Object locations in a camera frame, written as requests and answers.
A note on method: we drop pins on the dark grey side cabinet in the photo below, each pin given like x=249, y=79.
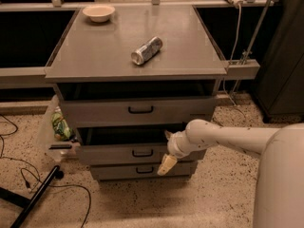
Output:
x=279, y=85

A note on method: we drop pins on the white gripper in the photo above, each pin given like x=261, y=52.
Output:
x=174, y=145

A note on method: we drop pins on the green snack bag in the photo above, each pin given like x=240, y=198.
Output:
x=62, y=132

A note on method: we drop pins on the grey top drawer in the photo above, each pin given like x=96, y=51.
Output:
x=137, y=111

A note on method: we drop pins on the silver drink can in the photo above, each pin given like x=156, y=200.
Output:
x=146, y=51

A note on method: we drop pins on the grey drawer cabinet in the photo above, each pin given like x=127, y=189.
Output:
x=94, y=61

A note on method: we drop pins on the white bowl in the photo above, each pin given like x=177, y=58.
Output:
x=98, y=13

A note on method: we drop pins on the grey metal counter rail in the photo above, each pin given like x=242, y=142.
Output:
x=34, y=77

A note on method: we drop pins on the grey bottom drawer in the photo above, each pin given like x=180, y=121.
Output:
x=140, y=171

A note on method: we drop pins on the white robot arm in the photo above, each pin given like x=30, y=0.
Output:
x=279, y=198

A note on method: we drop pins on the clear plastic bin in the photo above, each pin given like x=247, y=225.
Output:
x=57, y=150

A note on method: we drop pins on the black metal stand leg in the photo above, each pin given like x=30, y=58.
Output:
x=28, y=204

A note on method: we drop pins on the grey drawer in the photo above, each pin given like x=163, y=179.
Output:
x=140, y=171
x=125, y=144
x=137, y=111

